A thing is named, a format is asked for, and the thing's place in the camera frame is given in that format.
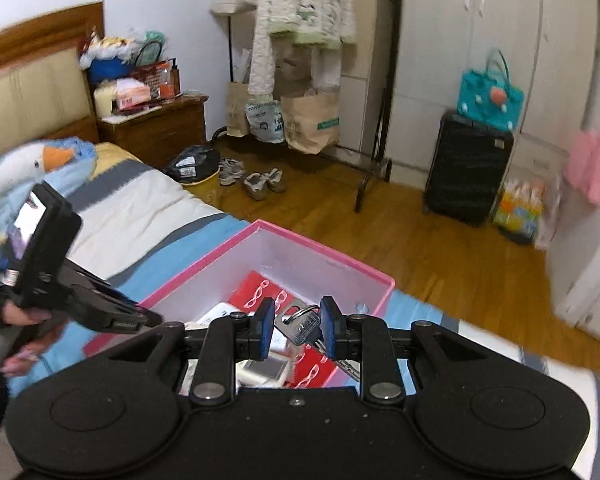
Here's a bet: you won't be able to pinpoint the red printed glasses pouch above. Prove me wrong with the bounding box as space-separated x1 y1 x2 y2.
229 270 342 389

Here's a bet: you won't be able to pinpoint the yellow cloth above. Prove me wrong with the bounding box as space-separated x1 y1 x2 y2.
91 142 142 177

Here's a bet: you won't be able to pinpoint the white hanging pyjamas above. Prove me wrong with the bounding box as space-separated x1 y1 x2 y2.
247 0 359 107

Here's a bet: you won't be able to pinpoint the white charger plug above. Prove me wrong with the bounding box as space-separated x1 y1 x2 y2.
236 356 294 389

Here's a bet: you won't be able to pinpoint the clear plastic bag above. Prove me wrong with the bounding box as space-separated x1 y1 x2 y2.
532 194 564 252

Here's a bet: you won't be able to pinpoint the cream jar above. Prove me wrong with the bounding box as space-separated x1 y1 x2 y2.
93 84 119 120

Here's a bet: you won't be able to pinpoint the yellow basket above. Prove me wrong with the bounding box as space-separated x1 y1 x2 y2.
182 169 222 207

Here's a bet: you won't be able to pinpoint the pink cardboard box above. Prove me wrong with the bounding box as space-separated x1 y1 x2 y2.
82 219 396 391

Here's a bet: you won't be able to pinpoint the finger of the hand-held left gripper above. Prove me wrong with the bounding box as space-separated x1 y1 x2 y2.
61 258 164 334

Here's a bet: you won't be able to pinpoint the white goose plush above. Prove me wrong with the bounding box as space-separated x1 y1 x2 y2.
0 141 99 207

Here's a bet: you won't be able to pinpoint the pink white box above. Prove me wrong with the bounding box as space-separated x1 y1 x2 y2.
113 78 154 114

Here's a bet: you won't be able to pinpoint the black plastic bag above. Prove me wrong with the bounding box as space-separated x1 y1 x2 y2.
162 143 222 185

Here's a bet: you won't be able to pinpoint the colourful gift bag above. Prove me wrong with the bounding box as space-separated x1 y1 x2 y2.
492 179 549 242

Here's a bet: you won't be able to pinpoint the wooden nightstand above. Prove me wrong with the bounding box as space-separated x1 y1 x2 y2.
96 94 210 172

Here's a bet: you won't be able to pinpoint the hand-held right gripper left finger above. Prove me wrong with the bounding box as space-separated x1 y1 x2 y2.
108 297 277 408

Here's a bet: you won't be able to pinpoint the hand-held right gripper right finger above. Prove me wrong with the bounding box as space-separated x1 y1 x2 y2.
319 295 487 407

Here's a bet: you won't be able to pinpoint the white door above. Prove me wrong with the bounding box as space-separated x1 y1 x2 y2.
545 35 600 352

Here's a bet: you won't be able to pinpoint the plain brown paper bag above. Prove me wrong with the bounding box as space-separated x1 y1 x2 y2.
224 80 254 139

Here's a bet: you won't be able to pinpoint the beige shoe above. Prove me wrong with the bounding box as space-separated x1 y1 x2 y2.
242 172 269 202
261 168 288 194

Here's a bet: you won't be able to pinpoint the green label paper bag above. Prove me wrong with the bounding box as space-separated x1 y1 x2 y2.
280 87 342 156

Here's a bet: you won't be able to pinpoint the wooden headboard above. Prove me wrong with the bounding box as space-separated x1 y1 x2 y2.
0 1 106 167

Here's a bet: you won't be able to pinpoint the light blue fleece blanket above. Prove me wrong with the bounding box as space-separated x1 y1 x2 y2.
0 141 101 262

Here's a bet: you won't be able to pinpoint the orange label bottle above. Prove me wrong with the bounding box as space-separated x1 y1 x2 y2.
158 61 177 101

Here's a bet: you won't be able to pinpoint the white wardrobe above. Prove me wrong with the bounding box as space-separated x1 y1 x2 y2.
340 0 600 197

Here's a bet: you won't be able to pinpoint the black clothes rack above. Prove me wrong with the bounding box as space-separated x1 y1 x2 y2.
211 0 404 214

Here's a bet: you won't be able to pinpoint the white green plastic bag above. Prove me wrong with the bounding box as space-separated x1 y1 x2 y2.
243 99 286 145

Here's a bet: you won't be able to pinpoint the teal handbag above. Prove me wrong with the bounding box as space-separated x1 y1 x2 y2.
456 47 525 134

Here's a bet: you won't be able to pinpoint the black suitcase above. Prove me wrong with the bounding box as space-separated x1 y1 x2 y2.
423 109 515 229

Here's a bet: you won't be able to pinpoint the silver key bunch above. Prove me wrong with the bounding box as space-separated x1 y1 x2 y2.
274 297 362 387

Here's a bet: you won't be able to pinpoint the striped bed sheet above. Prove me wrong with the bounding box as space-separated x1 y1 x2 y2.
0 142 600 480

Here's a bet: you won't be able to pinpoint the person's left hand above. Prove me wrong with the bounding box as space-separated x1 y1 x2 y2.
0 304 65 377

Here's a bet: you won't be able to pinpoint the pink garment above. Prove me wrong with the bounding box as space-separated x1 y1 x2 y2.
563 129 600 207

